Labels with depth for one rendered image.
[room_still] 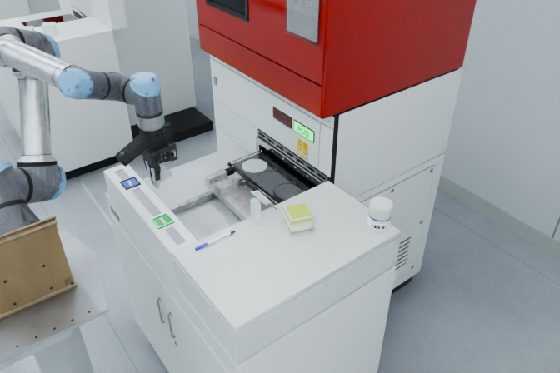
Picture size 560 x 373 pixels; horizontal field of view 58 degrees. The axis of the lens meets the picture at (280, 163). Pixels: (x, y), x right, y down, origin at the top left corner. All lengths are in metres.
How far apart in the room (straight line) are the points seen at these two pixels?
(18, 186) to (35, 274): 0.26
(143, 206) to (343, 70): 0.80
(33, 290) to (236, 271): 0.61
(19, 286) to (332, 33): 1.18
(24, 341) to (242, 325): 0.64
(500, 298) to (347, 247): 1.49
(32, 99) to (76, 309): 0.65
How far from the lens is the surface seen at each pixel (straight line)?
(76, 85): 1.37
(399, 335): 2.60
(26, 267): 1.65
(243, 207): 1.82
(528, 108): 3.02
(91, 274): 1.77
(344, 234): 1.59
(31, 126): 1.74
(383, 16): 1.70
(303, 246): 1.54
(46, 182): 1.74
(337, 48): 1.59
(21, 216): 1.62
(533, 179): 3.15
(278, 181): 1.92
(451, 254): 3.07
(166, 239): 1.61
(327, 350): 1.74
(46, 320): 1.68
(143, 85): 1.39
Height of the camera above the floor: 2.01
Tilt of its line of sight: 33 degrees down
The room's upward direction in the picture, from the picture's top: straight up
